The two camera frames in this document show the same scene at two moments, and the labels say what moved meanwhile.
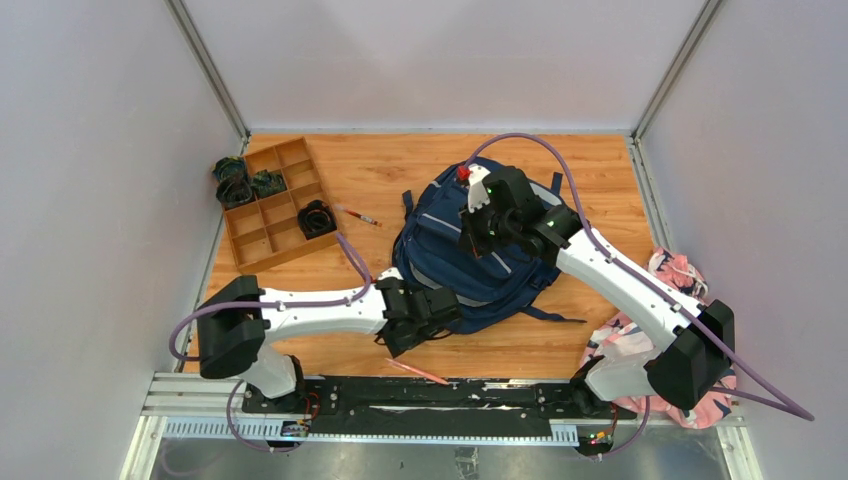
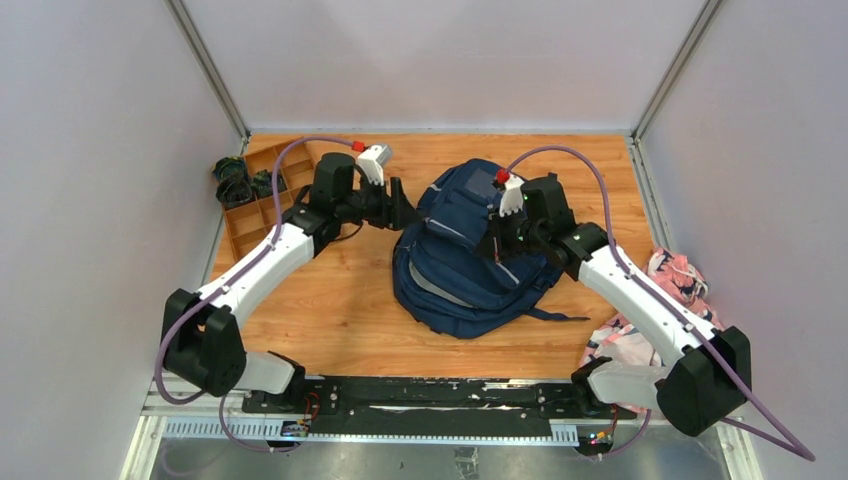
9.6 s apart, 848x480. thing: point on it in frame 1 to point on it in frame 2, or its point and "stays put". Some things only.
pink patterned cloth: [622, 335] stays put
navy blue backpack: [492, 287] stays put
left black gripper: [436, 315] to [386, 204]
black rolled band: [233, 191] stays put
